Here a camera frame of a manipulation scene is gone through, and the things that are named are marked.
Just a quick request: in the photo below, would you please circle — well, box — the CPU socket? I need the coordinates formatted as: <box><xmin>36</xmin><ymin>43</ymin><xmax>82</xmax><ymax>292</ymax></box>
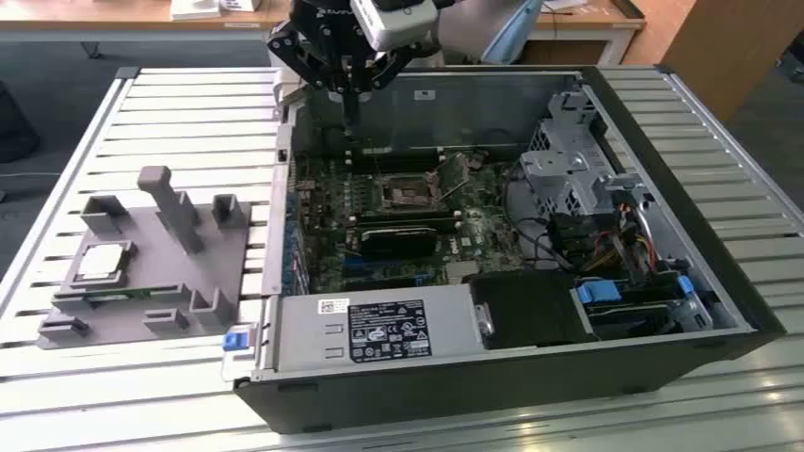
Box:
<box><xmin>370</xmin><ymin>172</ymin><xmax>451</xmax><ymax>214</ymax></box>

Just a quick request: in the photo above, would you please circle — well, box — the grey parts rack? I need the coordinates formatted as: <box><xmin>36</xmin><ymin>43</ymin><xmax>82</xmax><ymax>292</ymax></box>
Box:
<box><xmin>35</xmin><ymin>164</ymin><xmax>254</xmax><ymax>350</ymax></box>

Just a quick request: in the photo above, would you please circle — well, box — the green motherboard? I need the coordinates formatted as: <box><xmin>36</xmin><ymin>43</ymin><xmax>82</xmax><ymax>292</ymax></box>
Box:
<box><xmin>290</xmin><ymin>149</ymin><xmax>535</xmax><ymax>294</ymax></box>

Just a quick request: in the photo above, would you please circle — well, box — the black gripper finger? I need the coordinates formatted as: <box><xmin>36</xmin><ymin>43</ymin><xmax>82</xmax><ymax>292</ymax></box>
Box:
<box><xmin>266</xmin><ymin>25</ymin><xmax>354</xmax><ymax>141</ymax></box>
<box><xmin>351</xmin><ymin>42</ymin><xmax>422</xmax><ymax>141</ymax></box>

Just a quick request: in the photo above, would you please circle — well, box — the blue disk carrier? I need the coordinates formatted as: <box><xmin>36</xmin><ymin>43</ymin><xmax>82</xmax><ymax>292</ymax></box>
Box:
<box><xmin>575</xmin><ymin>277</ymin><xmax>684</xmax><ymax>341</ymax></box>

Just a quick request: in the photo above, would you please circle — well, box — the white box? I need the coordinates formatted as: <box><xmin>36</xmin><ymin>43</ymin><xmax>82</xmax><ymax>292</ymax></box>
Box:
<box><xmin>170</xmin><ymin>0</ymin><xmax>224</xmax><ymax>22</ymax></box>

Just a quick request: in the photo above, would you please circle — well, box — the silver CPU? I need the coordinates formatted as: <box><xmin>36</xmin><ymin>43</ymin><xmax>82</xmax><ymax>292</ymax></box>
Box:
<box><xmin>74</xmin><ymin>243</ymin><xmax>128</xmax><ymax>281</ymax></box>

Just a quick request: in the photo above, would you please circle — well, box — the grey power supply unit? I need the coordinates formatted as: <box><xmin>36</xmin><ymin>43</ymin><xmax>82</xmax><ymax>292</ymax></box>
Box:
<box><xmin>250</xmin><ymin>282</ymin><xmax>498</xmax><ymax>378</ymax></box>

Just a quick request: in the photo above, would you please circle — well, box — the metal socket cover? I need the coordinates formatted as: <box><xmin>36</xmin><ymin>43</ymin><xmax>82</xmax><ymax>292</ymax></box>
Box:
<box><xmin>431</xmin><ymin>151</ymin><xmax>484</xmax><ymax>202</ymax></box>

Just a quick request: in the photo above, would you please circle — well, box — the black PC case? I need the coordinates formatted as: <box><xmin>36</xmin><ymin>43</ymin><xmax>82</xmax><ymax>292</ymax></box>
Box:
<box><xmin>220</xmin><ymin>64</ymin><xmax>790</xmax><ymax>435</ymax></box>

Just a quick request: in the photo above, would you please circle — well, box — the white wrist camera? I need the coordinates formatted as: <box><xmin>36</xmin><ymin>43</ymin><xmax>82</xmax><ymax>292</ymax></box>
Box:
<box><xmin>350</xmin><ymin>0</ymin><xmax>440</xmax><ymax>53</ymax></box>

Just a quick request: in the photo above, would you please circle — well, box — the metal drive cage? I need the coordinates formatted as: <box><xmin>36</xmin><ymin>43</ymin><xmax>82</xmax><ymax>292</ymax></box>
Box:
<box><xmin>518</xmin><ymin>91</ymin><xmax>652</xmax><ymax>218</ymax></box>

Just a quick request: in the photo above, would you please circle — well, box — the black data cable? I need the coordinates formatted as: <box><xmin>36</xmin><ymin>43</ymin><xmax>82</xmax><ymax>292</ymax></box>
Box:
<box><xmin>506</xmin><ymin>159</ymin><xmax>576</xmax><ymax>277</ymax></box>

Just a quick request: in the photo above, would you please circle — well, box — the wooden cabinet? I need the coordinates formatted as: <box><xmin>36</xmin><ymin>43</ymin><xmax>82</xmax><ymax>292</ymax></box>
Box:
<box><xmin>620</xmin><ymin>0</ymin><xmax>804</xmax><ymax>124</ymax></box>

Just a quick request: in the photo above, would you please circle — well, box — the thin metal locking lever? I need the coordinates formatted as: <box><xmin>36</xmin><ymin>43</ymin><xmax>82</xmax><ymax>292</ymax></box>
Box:
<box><xmin>367</xmin><ymin>138</ymin><xmax>386</xmax><ymax>184</ymax></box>

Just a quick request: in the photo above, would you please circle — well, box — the coloured power wire bundle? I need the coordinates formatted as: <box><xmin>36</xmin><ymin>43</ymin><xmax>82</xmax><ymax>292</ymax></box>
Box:
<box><xmin>580</xmin><ymin>201</ymin><xmax>664</xmax><ymax>286</ymax></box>

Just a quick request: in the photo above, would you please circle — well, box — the black plastic air shroud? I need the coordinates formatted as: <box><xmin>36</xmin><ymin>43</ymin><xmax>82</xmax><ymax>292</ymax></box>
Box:
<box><xmin>467</xmin><ymin>271</ymin><xmax>596</xmax><ymax>350</ymax></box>

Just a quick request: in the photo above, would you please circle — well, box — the green RAM stick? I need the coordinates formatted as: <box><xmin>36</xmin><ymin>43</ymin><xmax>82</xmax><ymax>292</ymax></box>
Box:
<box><xmin>84</xmin><ymin>287</ymin><xmax>156</xmax><ymax>302</ymax></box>

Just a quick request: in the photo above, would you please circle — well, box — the black graphics card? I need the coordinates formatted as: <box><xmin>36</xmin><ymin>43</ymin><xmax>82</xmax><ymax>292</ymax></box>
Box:
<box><xmin>359</xmin><ymin>227</ymin><xmax>440</xmax><ymax>263</ymax></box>

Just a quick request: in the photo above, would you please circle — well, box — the silver chipset heatsink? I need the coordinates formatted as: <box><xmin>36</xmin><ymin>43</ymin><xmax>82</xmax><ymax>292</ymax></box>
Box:
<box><xmin>444</xmin><ymin>262</ymin><xmax>482</xmax><ymax>284</ymax></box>

